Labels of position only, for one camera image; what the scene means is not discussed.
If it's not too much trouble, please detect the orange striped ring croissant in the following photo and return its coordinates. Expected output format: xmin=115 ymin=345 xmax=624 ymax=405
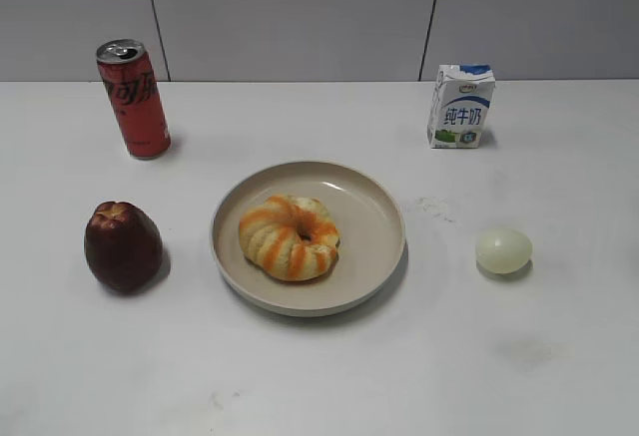
xmin=239 ymin=195 xmax=340 ymax=282

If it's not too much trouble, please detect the beige round plate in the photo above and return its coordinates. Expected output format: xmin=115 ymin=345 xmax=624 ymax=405
xmin=210 ymin=161 xmax=405 ymax=317

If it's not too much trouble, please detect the white blue milk carton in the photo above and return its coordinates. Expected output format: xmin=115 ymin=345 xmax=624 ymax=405
xmin=426 ymin=64 xmax=495 ymax=149

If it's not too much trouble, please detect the white peeled egg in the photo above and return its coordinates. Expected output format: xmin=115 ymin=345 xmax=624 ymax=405
xmin=475 ymin=227 xmax=533 ymax=274

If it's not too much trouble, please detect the dark red wax apple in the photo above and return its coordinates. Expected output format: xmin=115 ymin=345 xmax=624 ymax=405
xmin=84 ymin=202 xmax=164 ymax=294

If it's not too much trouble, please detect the red cola can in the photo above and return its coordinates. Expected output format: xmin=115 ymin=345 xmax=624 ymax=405
xmin=96 ymin=39 xmax=171 ymax=160

